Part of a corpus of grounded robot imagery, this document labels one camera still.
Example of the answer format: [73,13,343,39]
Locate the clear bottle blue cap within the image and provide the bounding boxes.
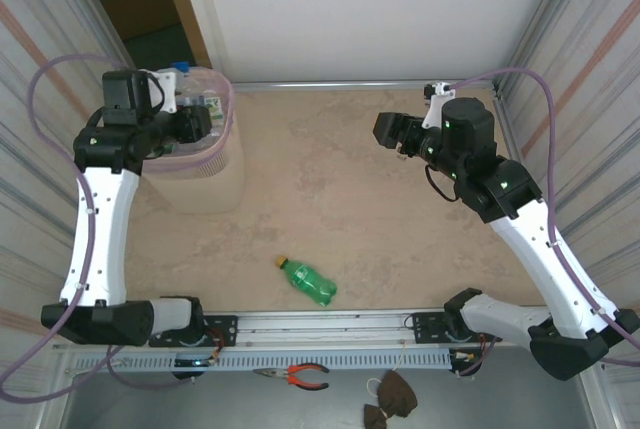
[172,61,211,100]

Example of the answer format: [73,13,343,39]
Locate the ribbed translucent plastic bin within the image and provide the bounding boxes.
[142,64,246,215]

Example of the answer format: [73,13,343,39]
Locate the green soda bottle yellow cap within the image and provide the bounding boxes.
[274,254,339,309]

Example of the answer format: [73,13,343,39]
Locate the black controller board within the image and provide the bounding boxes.
[172,354,221,381]
[448,347,486,379]

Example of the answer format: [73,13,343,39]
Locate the brown cloth mask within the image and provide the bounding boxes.
[367,369,419,420]

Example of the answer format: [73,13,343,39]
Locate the small brown cloth pouch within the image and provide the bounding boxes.
[363,403,390,429]

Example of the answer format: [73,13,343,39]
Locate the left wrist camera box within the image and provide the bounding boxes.
[148,67,181,115]

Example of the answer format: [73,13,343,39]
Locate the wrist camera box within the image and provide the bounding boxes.
[421,79,457,131]
[148,67,181,115]

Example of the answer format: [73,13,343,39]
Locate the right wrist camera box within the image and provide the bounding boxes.
[421,79,457,131]

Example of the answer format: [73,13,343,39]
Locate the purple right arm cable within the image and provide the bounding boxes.
[449,68,640,378]

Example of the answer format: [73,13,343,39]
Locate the thin aluminium frame bar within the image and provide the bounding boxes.
[232,79,496,92]

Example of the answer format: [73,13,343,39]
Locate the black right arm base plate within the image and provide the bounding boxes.
[405,311,501,346]

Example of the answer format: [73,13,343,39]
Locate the aluminium mounting rail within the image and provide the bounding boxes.
[202,309,551,350]

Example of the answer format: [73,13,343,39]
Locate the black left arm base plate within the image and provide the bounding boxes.
[149,315,239,350]

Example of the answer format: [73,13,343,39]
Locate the white slotted cable duct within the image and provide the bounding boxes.
[74,350,454,374]

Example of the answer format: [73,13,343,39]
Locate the orange handled pliers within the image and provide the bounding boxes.
[252,362,331,392]

